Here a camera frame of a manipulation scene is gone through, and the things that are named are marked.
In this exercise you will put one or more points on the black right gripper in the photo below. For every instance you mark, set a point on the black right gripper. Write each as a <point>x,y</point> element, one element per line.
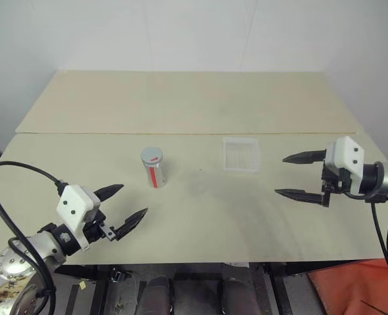
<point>334,180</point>

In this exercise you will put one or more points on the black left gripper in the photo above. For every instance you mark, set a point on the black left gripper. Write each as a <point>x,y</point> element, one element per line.
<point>93,229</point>

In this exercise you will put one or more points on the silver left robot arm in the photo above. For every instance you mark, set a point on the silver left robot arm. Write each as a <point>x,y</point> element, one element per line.
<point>39,246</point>

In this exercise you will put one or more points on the silver can with red stripe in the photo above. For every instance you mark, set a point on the silver can with red stripe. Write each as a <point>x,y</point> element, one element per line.
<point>155,178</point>

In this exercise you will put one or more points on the grey lid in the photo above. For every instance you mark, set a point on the grey lid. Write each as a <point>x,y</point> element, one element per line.
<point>151,155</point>

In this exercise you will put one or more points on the clear plastic square container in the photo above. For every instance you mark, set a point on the clear plastic square container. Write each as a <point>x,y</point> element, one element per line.
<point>239,154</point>

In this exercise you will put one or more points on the black clamp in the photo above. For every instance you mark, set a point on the black clamp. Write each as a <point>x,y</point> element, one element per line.
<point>117,275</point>

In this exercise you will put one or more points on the small yellow tag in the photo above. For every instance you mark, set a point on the small yellow tag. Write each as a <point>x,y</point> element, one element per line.
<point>81,285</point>

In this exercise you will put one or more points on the dark rounded shape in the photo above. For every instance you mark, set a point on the dark rounded shape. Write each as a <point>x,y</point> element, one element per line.
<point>238,295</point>
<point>157,295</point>

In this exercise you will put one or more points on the small white paper tag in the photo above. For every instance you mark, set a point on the small white paper tag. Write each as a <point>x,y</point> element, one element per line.
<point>237,264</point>

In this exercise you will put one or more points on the orange sheet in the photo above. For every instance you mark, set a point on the orange sheet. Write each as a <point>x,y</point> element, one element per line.
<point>351,288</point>

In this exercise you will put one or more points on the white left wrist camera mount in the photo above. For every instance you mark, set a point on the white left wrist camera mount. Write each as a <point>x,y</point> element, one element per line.
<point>73,203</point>

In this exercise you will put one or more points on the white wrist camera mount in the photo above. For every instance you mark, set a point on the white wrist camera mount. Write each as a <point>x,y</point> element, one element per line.
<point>73,203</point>
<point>346,151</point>

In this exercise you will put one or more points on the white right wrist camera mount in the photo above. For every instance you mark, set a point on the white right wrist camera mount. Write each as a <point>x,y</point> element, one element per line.
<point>346,151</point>

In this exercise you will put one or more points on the black table frame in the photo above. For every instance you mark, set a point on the black table frame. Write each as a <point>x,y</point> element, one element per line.
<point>280,295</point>

